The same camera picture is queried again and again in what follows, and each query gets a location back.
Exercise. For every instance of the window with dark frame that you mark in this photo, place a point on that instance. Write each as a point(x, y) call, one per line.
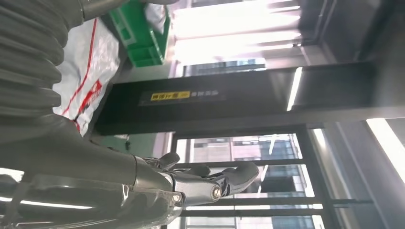
point(240, 148)

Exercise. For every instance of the black inbound scanner machine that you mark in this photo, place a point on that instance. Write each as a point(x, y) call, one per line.
point(221, 110)

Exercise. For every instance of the green plastic crate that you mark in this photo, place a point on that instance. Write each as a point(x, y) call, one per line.
point(142, 50)

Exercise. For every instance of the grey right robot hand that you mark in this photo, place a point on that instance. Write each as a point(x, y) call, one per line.
point(79, 177)

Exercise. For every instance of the crumpled white mailer package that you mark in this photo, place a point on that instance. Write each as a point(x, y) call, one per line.
point(156, 15)

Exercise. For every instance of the long ceiling light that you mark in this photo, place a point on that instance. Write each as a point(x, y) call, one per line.
point(389, 145)

